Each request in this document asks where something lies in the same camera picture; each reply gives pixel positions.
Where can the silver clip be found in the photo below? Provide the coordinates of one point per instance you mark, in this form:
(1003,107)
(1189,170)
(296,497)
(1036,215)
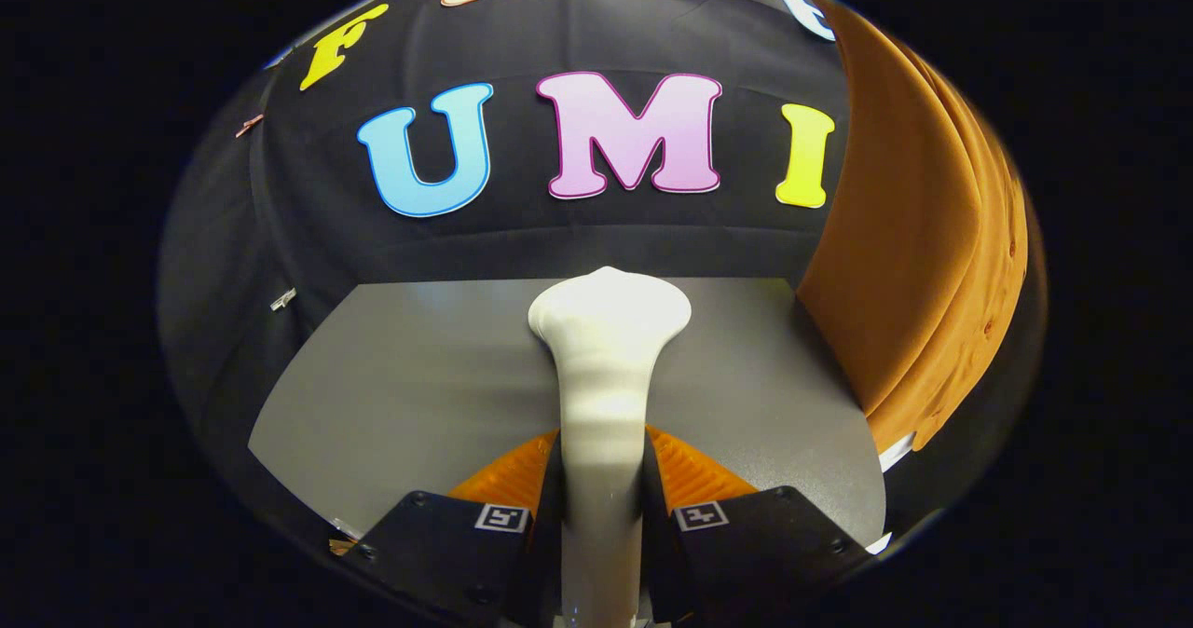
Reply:
(282,299)

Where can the reddish clip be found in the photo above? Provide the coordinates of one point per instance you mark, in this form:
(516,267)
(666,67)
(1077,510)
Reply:
(249,125)

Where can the orange-brown button shirt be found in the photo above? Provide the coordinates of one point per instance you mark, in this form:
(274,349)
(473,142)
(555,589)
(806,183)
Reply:
(913,237)

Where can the white garment steamer head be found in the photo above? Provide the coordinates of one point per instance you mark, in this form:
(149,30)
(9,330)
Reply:
(606,348)

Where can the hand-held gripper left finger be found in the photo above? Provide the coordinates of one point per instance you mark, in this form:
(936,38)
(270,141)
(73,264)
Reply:
(550,553)

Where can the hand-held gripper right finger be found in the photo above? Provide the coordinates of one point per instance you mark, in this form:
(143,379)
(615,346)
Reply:
(655,563)

